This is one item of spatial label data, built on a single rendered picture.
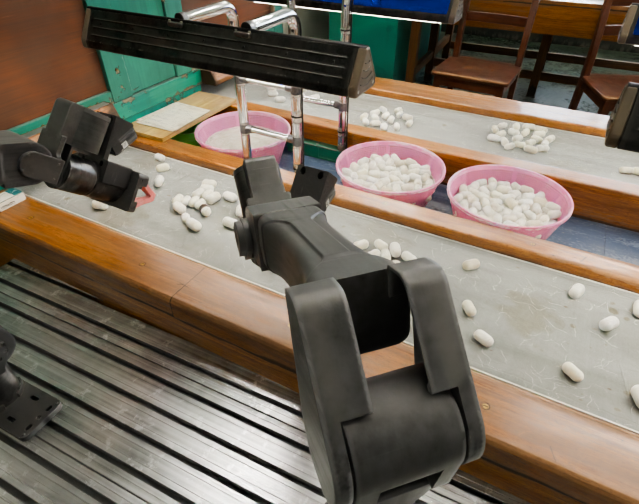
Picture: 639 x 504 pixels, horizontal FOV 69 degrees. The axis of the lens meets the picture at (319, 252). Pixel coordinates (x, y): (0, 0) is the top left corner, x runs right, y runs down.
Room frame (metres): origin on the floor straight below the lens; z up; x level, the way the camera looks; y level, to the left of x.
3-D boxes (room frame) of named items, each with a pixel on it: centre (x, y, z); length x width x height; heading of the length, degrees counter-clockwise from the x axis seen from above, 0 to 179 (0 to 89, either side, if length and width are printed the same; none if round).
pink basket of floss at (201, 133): (1.22, 0.21, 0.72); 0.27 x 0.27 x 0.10
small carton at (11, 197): (0.85, 0.67, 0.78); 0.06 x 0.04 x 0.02; 152
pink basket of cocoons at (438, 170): (1.01, -0.17, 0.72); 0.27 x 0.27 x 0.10
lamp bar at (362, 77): (0.90, 0.20, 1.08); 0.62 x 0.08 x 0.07; 62
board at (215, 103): (1.33, 0.40, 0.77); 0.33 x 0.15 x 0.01; 152
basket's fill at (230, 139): (1.22, 0.21, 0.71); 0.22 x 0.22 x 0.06
